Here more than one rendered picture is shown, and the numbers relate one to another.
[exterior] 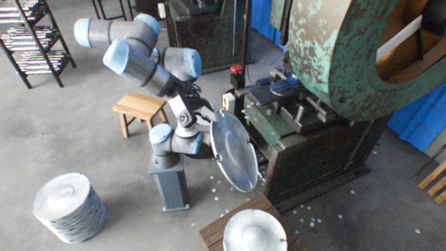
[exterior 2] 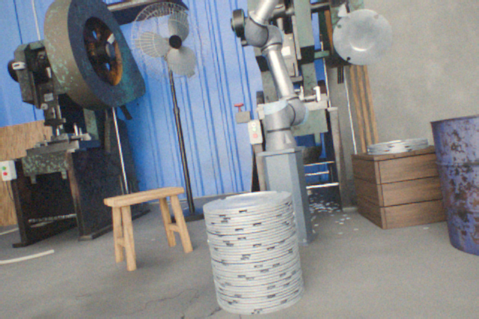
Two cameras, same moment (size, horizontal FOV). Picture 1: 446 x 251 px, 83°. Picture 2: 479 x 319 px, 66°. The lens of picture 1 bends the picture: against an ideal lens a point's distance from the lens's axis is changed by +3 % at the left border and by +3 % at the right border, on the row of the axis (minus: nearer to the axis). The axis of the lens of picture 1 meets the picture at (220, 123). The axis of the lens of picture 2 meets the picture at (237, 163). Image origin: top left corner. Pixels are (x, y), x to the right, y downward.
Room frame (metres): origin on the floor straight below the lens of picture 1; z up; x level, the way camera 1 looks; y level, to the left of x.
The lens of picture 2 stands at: (0.07, 1.88, 0.50)
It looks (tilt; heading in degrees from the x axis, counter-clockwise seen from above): 3 degrees down; 305
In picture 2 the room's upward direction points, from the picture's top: 8 degrees counter-clockwise
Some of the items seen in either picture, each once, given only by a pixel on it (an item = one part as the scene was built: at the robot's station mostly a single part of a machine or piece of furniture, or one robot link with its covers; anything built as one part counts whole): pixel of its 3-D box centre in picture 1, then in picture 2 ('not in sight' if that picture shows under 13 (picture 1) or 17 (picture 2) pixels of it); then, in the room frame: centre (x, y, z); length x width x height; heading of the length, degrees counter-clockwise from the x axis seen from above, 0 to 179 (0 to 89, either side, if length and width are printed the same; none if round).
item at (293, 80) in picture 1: (299, 86); not in sight; (1.16, -0.44, 0.76); 0.15 x 0.09 x 0.05; 25
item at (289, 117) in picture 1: (297, 97); (293, 111); (1.16, -0.45, 0.68); 0.45 x 0.30 x 0.06; 25
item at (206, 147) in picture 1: (199, 147); not in sight; (1.33, 0.18, 0.04); 0.30 x 0.30 x 0.07
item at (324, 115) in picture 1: (320, 103); (316, 95); (1.00, -0.52, 0.76); 0.17 x 0.06 x 0.10; 25
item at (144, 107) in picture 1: (144, 119); (149, 225); (1.53, 0.64, 0.16); 0.34 x 0.24 x 0.34; 68
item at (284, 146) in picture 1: (336, 147); (334, 137); (0.97, -0.69, 0.45); 0.92 x 0.12 x 0.90; 115
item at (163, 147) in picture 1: (163, 138); (277, 114); (0.89, 0.30, 0.62); 0.13 x 0.12 x 0.14; 81
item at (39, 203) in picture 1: (62, 194); (247, 201); (0.74, 0.89, 0.32); 0.29 x 0.29 x 0.01
